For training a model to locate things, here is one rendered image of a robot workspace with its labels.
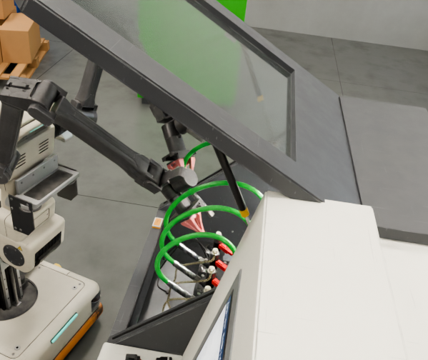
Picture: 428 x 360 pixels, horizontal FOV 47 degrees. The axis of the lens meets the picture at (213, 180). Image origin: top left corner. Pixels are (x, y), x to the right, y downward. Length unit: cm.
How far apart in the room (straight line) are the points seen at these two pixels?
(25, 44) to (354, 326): 504
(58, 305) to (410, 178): 176
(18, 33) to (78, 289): 347
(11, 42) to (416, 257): 492
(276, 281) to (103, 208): 279
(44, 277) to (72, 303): 23
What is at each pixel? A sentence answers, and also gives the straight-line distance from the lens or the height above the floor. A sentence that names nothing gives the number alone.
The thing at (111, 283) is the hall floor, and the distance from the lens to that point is 299.
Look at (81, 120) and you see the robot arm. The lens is 139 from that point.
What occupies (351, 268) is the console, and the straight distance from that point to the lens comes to 89.
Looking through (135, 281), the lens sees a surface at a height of 95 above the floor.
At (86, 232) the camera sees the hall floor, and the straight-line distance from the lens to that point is 334.
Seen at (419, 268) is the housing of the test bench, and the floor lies 147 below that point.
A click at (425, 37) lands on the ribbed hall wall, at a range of 822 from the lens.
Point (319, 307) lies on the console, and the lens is 81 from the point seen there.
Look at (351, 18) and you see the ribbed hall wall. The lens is 796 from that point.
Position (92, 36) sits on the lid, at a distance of 95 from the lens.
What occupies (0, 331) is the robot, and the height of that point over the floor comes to 28.
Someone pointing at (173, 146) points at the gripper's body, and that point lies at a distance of 161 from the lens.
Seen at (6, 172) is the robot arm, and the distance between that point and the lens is 166.
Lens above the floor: 211
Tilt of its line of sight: 33 degrees down
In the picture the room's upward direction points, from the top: 6 degrees clockwise
